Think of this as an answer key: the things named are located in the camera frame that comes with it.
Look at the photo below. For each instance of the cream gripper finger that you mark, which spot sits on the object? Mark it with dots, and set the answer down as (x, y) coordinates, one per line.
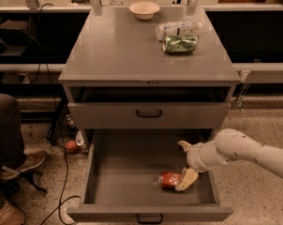
(188, 177)
(185, 145)

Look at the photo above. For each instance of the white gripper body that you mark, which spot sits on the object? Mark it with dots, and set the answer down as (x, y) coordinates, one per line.
(194, 157)

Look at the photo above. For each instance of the red coke can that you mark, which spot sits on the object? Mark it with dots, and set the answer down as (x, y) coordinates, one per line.
(169, 179)

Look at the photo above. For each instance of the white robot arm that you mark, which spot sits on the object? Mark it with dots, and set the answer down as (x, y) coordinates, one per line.
(228, 146)

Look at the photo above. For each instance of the open grey middle drawer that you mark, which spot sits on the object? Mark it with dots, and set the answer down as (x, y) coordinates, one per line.
(123, 169)

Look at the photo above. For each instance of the grey metal drawer cabinet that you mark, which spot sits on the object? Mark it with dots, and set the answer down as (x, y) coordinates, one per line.
(117, 58)

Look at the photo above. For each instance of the green crushed soda can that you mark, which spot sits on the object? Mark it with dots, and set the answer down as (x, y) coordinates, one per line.
(177, 44)

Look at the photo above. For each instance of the closed grey top drawer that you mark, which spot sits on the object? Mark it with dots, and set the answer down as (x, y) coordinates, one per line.
(123, 115)

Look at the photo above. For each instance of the red can on floor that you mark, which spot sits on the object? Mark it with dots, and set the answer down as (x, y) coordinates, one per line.
(73, 146)

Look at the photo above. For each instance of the clear plastic water bottle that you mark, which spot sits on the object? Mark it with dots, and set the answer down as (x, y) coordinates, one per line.
(179, 28)

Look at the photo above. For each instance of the white paper bowl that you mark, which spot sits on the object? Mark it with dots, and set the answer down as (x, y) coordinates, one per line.
(144, 10)

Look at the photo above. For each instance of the tan shoe upper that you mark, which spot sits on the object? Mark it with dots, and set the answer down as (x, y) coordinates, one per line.
(31, 162)

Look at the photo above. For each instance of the tan shoe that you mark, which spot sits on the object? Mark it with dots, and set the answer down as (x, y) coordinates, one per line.
(10, 215)
(31, 162)

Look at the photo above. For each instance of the black office chair base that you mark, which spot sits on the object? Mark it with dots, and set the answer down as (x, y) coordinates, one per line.
(11, 186)

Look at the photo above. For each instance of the person leg brown trousers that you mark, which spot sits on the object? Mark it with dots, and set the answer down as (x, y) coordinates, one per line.
(11, 141)

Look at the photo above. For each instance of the tan shoe lower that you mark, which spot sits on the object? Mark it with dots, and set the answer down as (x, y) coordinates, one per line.
(10, 215)

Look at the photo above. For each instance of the black drawer handle upper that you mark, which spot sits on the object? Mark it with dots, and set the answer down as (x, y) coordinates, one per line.
(151, 114)

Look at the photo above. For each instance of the black drawer handle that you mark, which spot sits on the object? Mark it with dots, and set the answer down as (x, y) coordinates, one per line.
(151, 114)
(149, 220)

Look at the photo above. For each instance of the black drawer handle lower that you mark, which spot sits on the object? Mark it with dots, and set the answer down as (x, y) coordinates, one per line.
(149, 220)

